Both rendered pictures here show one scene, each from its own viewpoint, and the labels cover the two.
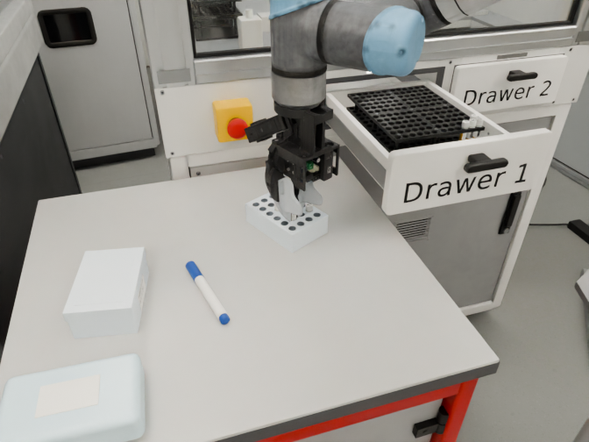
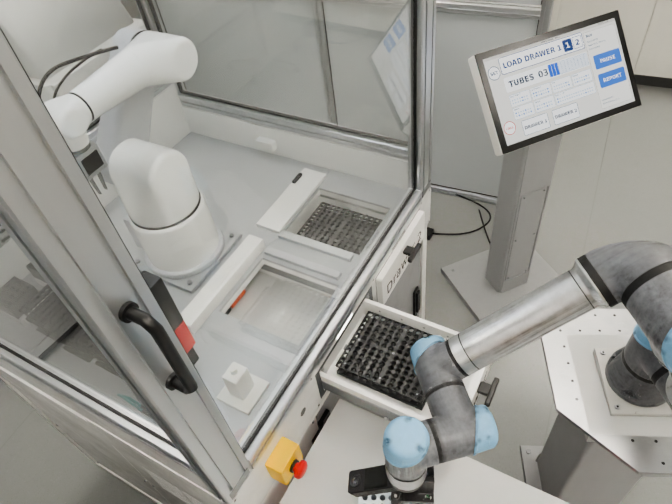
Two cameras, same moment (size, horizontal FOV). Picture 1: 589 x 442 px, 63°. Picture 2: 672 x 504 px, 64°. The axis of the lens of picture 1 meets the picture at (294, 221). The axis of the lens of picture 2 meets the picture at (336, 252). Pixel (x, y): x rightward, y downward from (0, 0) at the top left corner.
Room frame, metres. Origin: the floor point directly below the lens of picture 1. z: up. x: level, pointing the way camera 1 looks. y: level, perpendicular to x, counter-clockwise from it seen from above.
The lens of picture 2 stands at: (0.39, 0.27, 2.02)
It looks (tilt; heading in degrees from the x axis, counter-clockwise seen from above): 47 degrees down; 322
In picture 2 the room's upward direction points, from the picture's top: 9 degrees counter-clockwise
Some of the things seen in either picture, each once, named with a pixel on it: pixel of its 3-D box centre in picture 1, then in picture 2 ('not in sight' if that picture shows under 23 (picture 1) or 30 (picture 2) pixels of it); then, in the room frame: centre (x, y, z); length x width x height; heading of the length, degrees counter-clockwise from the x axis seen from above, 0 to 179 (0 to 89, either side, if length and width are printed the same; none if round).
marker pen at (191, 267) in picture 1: (206, 290); not in sight; (0.52, 0.13, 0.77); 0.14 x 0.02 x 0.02; 31
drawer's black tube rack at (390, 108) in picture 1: (408, 124); (393, 360); (0.88, -0.23, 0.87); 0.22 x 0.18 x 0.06; 17
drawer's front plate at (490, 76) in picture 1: (507, 84); (401, 256); (1.08, -0.49, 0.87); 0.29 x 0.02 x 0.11; 107
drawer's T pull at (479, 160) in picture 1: (481, 161); (486, 389); (0.66, -0.29, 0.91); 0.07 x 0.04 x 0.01; 107
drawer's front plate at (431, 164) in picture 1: (467, 171); (473, 391); (0.69, -0.28, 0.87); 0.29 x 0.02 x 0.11; 107
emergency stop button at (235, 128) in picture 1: (237, 127); (298, 468); (0.85, 0.11, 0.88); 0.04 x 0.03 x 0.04; 107
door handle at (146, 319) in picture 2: not in sight; (165, 355); (0.85, 0.22, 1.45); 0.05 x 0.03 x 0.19; 17
